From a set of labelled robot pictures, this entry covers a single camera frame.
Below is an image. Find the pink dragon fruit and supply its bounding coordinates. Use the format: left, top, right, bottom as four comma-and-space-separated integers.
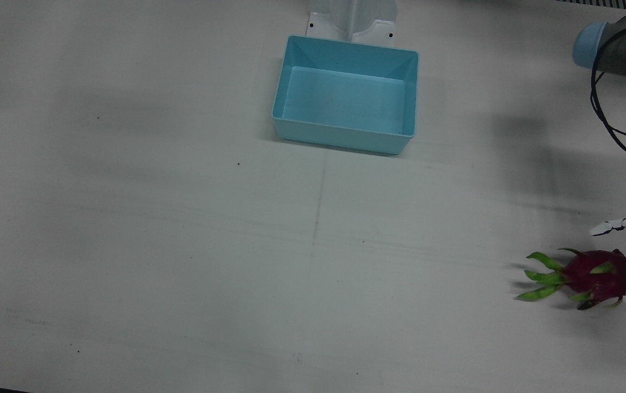
515, 248, 626, 311

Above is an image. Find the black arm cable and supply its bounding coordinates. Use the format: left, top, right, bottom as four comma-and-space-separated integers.
589, 23, 626, 160

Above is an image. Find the white pedestal column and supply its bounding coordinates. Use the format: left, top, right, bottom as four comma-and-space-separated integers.
307, 0, 399, 45

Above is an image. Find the light blue plastic bin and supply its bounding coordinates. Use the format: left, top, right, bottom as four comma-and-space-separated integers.
271, 35, 420, 157

